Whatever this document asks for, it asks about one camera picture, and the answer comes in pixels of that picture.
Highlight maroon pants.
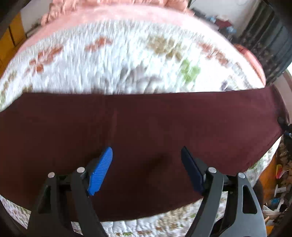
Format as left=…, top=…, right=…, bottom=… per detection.
left=1, top=86, right=289, bottom=221

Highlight cluttered floor items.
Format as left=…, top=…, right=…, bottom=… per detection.
left=259, top=133, right=291, bottom=236

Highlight floral quilted bedspread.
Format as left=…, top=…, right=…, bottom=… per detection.
left=0, top=19, right=281, bottom=237

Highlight orange wooden wardrobe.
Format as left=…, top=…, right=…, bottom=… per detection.
left=0, top=12, right=27, bottom=76

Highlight dark patterned curtain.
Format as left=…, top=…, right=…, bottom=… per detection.
left=239, top=1, right=291, bottom=84

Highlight cluttered right nightstand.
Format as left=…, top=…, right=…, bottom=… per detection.
left=191, top=8, right=237, bottom=41

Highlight crumpled pink blanket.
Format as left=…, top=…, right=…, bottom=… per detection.
left=41, top=0, right=190, bottom=26

